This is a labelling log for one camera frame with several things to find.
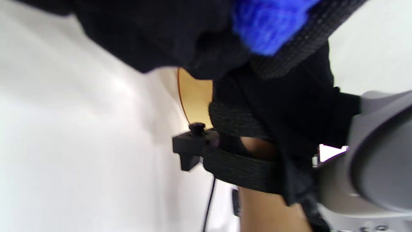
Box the person's left hand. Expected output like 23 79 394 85
16 0 367 81

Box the person's right hand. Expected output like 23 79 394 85
209 42 361 206

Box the blue rectangular towel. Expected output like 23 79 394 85
231 0 319 56

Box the yellow plastic basin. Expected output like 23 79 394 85
177 68 214 129

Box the grey right hand controller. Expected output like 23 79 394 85
314 90 412 232

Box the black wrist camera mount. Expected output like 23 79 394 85
172 122 285 194

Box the black cable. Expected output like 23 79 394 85
202 177 217 232

